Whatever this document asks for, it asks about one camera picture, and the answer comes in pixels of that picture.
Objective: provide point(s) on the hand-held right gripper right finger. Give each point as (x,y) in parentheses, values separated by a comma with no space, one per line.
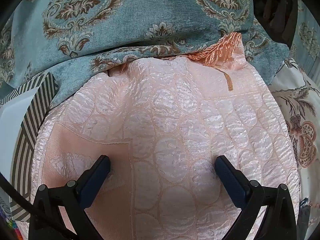
(230,180)

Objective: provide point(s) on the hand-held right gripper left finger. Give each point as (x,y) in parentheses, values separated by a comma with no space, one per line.
(96,180)

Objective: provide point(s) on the chevron striped box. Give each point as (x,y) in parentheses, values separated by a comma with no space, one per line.
(25,142)

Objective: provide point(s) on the pink quilted blanket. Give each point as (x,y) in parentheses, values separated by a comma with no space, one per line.
(175,120)

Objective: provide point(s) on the floral printed cushion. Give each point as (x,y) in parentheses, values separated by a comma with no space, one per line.
(300,130)

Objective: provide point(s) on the teal damask patterned blanket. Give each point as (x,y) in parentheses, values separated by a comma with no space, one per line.
(140,12)

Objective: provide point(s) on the dark cloth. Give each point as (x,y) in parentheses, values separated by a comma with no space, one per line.
(277,12)

